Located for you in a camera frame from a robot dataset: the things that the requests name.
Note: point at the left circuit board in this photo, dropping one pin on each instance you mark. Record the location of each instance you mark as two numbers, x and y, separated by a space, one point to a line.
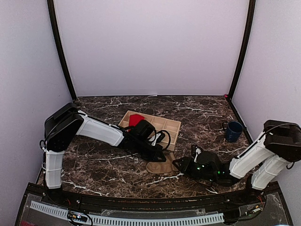
76 217

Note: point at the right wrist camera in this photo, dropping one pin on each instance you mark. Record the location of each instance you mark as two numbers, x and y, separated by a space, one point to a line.
200 156

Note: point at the wooden compartment tray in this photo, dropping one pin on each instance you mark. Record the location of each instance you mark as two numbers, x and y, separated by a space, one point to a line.
171 126

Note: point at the red sock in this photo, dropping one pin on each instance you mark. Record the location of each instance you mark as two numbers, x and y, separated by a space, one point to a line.
134 119

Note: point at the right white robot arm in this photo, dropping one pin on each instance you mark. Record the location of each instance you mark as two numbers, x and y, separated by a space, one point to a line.
277 147

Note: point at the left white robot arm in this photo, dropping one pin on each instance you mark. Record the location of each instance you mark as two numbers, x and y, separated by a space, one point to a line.
66 123

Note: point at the left black frame post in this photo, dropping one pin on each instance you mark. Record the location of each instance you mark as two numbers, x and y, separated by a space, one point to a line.
59 48

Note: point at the beige ribbed sock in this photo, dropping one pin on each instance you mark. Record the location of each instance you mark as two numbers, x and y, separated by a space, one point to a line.
162 167

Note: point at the right black frame post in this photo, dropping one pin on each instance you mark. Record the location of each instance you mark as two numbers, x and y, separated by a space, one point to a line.
243 49

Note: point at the right circuit board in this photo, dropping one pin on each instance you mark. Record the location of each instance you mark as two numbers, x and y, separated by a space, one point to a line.
253 210

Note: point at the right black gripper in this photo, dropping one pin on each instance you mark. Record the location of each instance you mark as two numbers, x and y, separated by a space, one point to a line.
185 167

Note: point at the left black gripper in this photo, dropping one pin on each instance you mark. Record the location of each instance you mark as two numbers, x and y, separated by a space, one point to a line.
154 157

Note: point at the circuit board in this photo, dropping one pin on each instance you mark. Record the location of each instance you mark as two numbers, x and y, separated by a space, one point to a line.
253 210
76 217

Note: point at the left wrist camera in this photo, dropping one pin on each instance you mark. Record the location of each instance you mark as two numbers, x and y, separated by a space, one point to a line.
146 131

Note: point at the black frame post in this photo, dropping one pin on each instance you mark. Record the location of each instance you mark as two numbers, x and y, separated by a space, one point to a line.
243 49
59 48

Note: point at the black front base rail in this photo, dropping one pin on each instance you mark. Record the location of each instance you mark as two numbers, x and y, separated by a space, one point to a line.
88 201

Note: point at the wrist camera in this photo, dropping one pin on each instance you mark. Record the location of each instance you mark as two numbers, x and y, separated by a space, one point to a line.
200 156
146 131

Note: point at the white slotted cable duct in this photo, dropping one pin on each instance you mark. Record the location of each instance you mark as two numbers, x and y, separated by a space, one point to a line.
123 218

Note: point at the blue enamel mug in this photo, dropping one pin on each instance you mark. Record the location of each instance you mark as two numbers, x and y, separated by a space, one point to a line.
233 130

